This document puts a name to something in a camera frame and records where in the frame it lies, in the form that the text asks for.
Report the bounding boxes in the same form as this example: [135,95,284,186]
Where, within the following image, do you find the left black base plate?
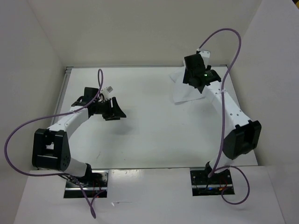
[64,169,109,199]

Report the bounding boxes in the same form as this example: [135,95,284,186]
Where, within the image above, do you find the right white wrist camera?
[196,48,210,66]

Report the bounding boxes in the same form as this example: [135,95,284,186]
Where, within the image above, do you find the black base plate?
[190,168,235,196]
[64,169,109,199]

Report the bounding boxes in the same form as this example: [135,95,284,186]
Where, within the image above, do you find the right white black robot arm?
[183,53,262,183]

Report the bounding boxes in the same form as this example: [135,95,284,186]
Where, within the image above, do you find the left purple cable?
[4,68,104,219]

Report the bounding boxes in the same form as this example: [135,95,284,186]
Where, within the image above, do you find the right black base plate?
[190,168,235,196]

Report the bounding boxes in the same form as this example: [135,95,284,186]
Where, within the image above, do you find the white skirt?
[169,67,204,104]

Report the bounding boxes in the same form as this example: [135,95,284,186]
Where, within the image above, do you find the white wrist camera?
[100,86,113,98]
[196,48,210,66]

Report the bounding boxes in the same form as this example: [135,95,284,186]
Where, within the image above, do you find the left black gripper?
[93,97,126,121]

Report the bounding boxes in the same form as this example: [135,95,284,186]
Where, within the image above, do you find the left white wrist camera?
[100,86,113,98]

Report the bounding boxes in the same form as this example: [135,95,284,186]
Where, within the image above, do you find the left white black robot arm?
[32,87,126,187]

